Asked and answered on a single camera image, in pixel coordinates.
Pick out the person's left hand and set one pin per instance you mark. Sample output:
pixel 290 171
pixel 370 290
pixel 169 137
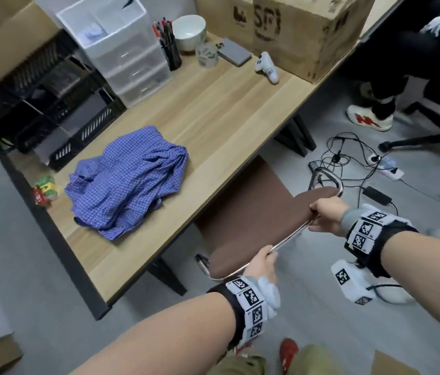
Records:
pixel 262 265

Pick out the person's right hand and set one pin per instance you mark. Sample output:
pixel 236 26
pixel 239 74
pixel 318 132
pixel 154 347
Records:
pixel 329 216

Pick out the person's right fingers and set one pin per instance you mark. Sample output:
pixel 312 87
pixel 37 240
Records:
pixel 314 208

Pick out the person's left fingers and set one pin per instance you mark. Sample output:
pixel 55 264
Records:
pixel 270 256

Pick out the brown chair with chrome frame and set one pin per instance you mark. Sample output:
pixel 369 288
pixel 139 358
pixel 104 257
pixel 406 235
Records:
pixel 243 214

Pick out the person's left forearm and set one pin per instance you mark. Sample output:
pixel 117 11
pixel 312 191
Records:
pixel 165 335

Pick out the person's right forearm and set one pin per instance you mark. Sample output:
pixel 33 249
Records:
pixel 430 265

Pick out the marker-covered left wrist band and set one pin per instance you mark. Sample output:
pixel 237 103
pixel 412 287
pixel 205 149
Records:
pixel 249 304

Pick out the marker-covered wrist band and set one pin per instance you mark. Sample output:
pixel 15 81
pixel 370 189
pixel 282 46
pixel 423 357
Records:
pixel 249 304
pixel 372 234

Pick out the marker-covered right wrist band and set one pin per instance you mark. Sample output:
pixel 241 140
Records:
pixel 372 234

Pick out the black power adapter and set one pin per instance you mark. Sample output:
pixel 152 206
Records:
pixel 376 195

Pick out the white power strip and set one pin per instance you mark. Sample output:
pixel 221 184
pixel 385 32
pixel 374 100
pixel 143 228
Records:
pixel 389 167

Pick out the person's red shoe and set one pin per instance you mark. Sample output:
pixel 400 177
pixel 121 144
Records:
pixel 289 353

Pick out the white and red shoe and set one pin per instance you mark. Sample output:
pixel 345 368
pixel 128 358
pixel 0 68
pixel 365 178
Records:
pixel 368 119

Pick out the person's olive trousers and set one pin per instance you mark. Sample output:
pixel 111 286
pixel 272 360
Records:
pixel 313 363

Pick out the white handheld controller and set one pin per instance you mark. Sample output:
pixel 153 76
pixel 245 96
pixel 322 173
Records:
pixel 267 66

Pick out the blue checked shirt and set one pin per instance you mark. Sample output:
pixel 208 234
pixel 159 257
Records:
pixel 126 179

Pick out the flat cardboard piece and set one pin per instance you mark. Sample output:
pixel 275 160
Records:
pixel 395 365

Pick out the printed cardboard box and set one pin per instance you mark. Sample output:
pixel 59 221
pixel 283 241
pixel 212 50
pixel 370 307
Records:
pixel 223 15
pixel 309 35

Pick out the grey phone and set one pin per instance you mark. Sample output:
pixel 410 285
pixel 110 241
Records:
pixel 235 52

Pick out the black pen holder with pens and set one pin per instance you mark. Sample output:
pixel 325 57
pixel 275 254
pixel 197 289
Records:
pixel 171 50

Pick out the white bowl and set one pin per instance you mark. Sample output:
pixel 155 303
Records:
pixel 188 31

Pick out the red and green snack packet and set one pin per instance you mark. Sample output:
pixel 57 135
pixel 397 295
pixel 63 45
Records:
pixel 46 191

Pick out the clear plastic drawer unit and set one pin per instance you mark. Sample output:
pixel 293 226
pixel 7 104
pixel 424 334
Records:
pixel 122 54

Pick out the black mesh file tray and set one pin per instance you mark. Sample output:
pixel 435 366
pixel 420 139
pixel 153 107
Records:
pixel 48 101

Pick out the large plain cardboard box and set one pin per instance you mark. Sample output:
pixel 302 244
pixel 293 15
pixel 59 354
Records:
pixel 1 38

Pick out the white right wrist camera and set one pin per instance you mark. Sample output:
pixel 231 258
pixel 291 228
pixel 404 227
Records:
pixel 350 281

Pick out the black desk frame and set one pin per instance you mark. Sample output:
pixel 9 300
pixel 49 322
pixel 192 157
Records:
pixel 101 310

